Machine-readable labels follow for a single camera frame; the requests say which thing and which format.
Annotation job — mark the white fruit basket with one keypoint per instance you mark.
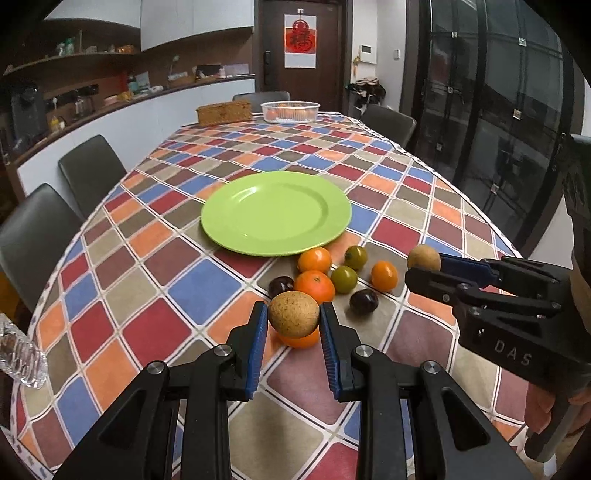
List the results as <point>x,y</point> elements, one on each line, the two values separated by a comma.
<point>290,112</point>

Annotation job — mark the right hand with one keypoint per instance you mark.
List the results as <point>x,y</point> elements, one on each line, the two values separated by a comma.
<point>539,404</point>

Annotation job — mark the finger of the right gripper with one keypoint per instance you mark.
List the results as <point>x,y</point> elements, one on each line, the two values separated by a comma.
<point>434,286</point>
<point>503,273</point>

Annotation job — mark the green tomato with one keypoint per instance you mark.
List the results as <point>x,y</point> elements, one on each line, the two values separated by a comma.
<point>344,279</point>
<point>356,257</point>

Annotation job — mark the green tomato upper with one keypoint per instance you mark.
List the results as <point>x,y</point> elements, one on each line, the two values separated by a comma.
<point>356,257</point>

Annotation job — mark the dark chair far end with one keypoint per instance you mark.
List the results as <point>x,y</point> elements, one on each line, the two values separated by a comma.
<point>256,99</point>

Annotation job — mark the large orange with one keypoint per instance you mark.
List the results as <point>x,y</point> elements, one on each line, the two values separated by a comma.
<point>316,284</point>

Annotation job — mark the clear plastic bottle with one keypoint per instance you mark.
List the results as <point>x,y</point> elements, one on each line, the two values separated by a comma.
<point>20,358</point>

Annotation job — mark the green tomato lower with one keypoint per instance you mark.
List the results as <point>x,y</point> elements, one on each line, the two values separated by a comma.
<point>344,279</point>

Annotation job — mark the red poster on door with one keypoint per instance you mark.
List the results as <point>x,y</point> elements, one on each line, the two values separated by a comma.
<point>300,41</point>

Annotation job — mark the dark plum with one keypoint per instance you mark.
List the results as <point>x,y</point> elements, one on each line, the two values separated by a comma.
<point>364,302</point>
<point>280,285</point>

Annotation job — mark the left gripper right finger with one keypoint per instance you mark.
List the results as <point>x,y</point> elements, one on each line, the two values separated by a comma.
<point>452,438</point>

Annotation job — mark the small orange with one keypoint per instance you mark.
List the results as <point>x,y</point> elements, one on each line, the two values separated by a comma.
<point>318,259</point>

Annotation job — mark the dark chair near left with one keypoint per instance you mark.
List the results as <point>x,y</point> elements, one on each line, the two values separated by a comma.
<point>33,239</point>

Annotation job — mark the dark chair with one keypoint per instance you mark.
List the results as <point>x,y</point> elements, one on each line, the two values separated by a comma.
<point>33,239</point>
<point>390,123</point>
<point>91,170</point>

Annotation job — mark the brown round fruit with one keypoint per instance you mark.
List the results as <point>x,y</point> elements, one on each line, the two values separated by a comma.
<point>293,314</point>
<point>424,256</point>

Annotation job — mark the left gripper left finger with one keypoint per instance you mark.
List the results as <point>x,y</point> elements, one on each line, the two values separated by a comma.
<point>134,437</point>

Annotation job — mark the black coffee machine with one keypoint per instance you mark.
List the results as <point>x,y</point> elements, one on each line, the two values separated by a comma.
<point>28,114</point>

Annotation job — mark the green plate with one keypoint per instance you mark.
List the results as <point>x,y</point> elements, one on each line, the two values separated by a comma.
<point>275,214</point>

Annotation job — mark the dark chair right side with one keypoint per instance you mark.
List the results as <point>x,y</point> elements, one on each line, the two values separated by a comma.
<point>390,123</point>

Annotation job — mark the white wall intercom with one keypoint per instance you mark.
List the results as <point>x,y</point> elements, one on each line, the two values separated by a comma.
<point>368,54</point>

